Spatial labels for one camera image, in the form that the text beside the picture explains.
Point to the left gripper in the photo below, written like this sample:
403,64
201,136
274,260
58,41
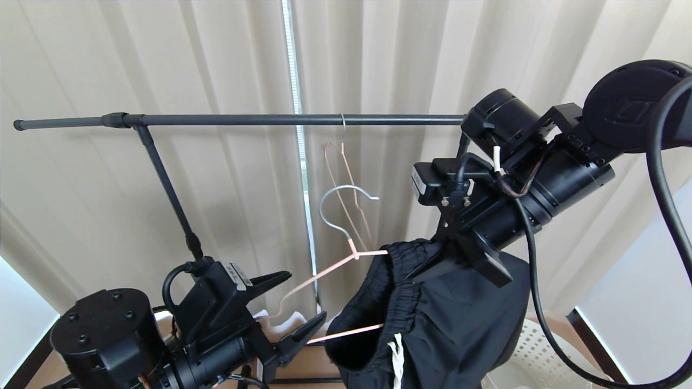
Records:
216,367

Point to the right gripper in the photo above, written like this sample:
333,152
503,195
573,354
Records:
567,189

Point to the pink clothes hanger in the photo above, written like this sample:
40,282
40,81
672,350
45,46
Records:
355,254
343,129

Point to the black shorts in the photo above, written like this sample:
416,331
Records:
459,324

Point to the white laundry basket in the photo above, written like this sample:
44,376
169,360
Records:
535,373

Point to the black clothes rack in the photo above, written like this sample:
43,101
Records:
216,120

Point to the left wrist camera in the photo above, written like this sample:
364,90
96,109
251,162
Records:
216,292

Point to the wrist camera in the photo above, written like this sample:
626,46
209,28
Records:
443,175
216,292

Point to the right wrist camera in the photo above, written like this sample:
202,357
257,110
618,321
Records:
443,175

